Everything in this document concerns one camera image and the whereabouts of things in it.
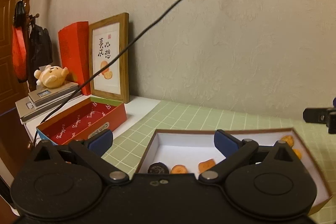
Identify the plush teddy bear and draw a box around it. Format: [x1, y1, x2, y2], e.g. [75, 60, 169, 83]
[34, 65, 69, 89]

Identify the black hanging bag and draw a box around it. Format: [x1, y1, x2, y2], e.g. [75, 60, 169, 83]
[29, 24, 53, 73]

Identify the open red gift box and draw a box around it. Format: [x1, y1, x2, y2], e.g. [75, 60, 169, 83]
[37, 97, 127, 145]

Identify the red hanging bag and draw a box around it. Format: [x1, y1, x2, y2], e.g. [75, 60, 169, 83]
[12, 1, 28, 83]

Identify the wooden framed calligraphy picture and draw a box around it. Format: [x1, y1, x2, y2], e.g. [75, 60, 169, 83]
[89, 12, 130, 103]

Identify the black power cable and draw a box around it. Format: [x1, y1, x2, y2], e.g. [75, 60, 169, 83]
[32, 0, 228, 147]

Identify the green checked table mat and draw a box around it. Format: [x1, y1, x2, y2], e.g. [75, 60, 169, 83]
[101, 99, 336, 224]

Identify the brown wooden door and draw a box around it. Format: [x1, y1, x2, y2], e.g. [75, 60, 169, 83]
[0, 0, 30, 177]

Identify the small orange fruit piece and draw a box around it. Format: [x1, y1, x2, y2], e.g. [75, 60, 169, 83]
[293, 149, 302, 160]

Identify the dark round fruit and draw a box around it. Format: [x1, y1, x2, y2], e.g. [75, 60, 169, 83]
[147, 162, 170, 174]

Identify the orange fruit slice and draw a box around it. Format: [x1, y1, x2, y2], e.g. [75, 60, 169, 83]
[171, 165, 188, 174]

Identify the tall red box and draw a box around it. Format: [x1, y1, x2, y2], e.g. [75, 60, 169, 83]
[58, 21, 89, 86]

